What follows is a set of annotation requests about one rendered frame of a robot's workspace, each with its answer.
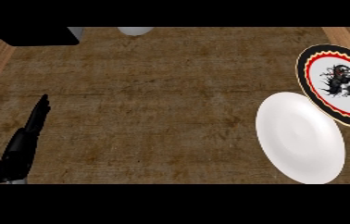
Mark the black box appliance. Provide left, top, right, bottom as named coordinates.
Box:
left=0, top=26, right=84, bottom=47

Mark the black-rimmed patterned plate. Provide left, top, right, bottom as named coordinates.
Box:
left=295, top=44, right=350, bottom=126

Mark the plain white plate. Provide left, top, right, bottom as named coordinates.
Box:
left=254, top=92, right=346, bottom=185

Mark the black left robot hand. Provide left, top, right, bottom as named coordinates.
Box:
left=0, top=93, right=52, bottom=183

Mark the pale grey round object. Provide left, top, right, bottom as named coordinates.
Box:
left=117, top=26, right=155, bottom=37

